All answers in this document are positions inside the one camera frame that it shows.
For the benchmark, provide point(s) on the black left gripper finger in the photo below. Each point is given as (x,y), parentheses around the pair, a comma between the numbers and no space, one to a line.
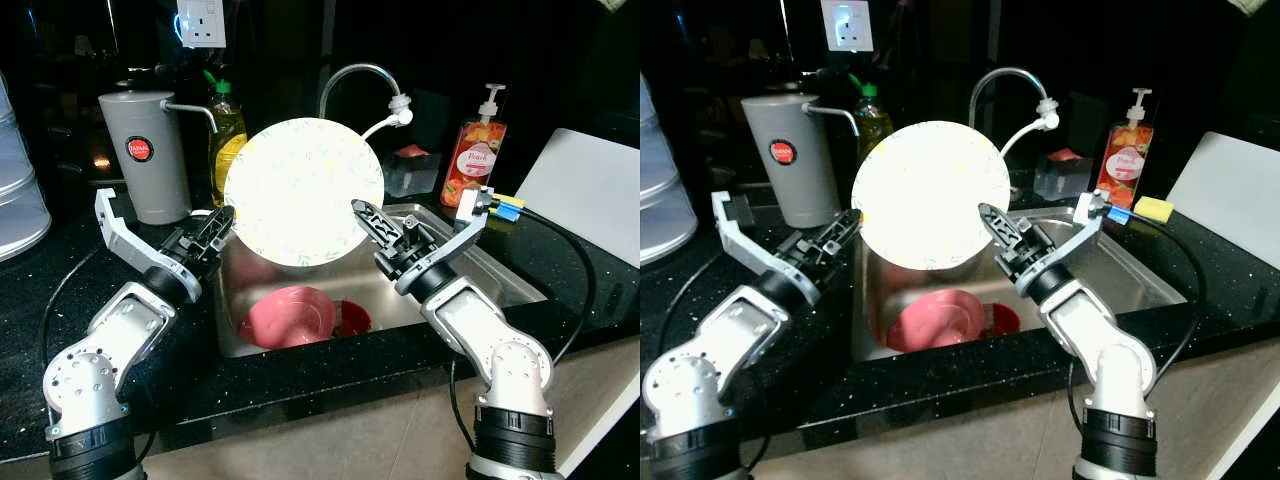
(225,240)
(843,222)
(218,217)
(848,245)

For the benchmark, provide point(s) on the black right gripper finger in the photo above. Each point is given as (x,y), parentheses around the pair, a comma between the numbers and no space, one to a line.
(372,218)
(415,235)
(1000,224)
(1040,240)

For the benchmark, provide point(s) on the white patterned plate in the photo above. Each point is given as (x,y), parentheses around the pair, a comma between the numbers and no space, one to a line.
(930,195)
(303,190)

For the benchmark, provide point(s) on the pink plate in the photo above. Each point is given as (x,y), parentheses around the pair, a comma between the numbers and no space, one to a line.
(935,322)
(285,318)

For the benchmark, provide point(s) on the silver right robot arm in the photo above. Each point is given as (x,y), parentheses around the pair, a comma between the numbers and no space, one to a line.
(1090,330)
(480,330)

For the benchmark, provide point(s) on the clear plastic sponge box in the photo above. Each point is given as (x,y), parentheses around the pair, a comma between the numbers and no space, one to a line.
(1060,182)
(410,178)

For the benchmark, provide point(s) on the red bowl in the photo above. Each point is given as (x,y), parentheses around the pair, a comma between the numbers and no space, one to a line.
(355,320)
(1005,320)

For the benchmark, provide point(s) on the grey water dispenser red logo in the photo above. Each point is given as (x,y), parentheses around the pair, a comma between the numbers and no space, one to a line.
(790,185)
(150,180)

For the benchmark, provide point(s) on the stainless steel sink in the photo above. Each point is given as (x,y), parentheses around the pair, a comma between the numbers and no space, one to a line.
(1120,285)
(470,280)

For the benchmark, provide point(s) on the yellow dish soap bottle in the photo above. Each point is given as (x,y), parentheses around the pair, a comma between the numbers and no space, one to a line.
(872,125)
(226,140)

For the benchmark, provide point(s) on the pink sponge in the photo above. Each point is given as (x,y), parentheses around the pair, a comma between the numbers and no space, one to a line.
(1063,155)
(413,152)

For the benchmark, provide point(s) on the orange hand soap pump bottle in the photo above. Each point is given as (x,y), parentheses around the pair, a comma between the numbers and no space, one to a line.
(1125,165)
(472,160)

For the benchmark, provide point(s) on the yellow sponge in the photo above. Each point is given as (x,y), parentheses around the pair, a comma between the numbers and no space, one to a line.
(1153,209)
(512,200)

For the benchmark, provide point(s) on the chrome curved faucet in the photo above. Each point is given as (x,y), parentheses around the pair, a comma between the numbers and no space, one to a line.
(1047,108)
(402,105)

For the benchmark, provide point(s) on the white tiered plastic container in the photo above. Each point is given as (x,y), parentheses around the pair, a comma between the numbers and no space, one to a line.
(660,200)
(15,200)

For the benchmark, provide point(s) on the white cutting board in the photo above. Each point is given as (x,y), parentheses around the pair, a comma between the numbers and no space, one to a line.
(1230,195)
(585,190)

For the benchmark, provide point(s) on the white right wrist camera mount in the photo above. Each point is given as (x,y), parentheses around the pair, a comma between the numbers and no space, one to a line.
(1080,250)
(455,245)

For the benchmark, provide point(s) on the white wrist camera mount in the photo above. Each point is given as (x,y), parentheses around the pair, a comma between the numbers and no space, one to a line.
(1080,250)
(455,245)
(745,245)
(125,240)

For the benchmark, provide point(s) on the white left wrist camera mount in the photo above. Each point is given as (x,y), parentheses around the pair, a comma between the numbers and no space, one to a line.
(745,245)
(125,240)

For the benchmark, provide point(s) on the white wall socket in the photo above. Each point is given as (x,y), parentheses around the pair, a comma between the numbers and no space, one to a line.
(846,27)
(200,25)

